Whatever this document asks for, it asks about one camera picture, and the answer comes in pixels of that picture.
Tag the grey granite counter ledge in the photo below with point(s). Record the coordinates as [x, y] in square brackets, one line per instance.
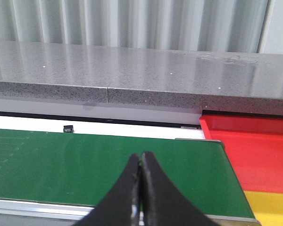
[214, 81]

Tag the red plastic tray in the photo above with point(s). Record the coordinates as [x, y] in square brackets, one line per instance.
[254, 146]

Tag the yellow plastic tray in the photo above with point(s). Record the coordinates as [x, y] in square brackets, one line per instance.
[267, 207]

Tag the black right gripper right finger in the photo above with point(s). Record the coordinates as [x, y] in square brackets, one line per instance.
[163, 203]

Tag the white pleated curtain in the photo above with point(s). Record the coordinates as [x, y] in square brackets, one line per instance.
[250, 26]

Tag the green conveyor belt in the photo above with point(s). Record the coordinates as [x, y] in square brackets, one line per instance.
[81, 168]

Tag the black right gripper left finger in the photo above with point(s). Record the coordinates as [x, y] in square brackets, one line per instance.
[121, 205]

